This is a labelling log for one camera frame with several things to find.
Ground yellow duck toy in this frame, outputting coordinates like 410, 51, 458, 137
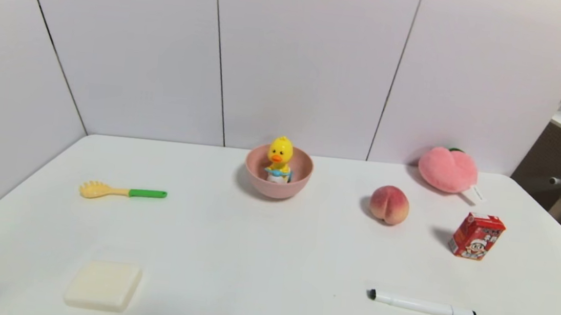
263, 135, 296, 185

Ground white marker pen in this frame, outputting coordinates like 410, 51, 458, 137
367, 288, 479, 315

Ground yellow pasta spoon green handle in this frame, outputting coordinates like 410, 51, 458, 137
78, 179, 169, 206

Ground pink plush peach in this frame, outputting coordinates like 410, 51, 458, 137
414, 144, 492, 206

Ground red milk carton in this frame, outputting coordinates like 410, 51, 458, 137
447, 211, 507, 263

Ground white soap bar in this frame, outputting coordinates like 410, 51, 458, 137
63, 258, 143, 314

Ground pink bowl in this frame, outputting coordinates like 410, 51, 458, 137
242, 142, 316, 202

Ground peach fruit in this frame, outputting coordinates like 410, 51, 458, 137
368, 184, 412, 227

